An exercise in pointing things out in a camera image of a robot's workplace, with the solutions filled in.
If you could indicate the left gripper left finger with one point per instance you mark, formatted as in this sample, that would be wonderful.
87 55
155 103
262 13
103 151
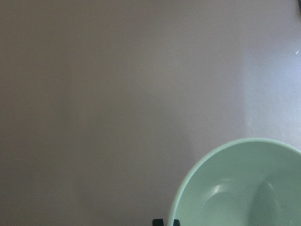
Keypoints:
158 222

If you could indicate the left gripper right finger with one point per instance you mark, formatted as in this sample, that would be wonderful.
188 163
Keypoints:
176 222

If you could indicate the light green bowl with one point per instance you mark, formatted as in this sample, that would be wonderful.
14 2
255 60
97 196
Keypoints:
247 182

